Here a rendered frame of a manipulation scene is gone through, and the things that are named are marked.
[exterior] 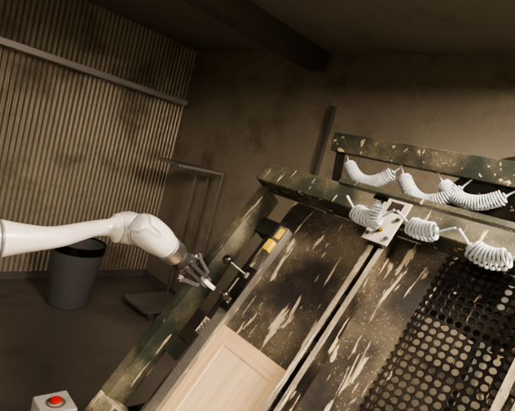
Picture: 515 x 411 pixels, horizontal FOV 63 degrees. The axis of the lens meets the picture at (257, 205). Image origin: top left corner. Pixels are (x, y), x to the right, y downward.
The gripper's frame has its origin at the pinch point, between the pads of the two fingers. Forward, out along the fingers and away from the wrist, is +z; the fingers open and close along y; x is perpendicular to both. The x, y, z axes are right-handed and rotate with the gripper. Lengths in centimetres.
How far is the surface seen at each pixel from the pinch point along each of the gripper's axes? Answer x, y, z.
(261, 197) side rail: -17, -47, 10
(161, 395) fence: 5.0, 41.8, 11.6
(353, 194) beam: 28, -59, 5
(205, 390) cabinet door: 18.2, 30.1, 14.0
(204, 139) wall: -311, -158, 145
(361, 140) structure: -5, -105, 29
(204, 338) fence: 5.2, 16.5, 11.5
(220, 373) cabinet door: 19.3, 22.7, 13.9
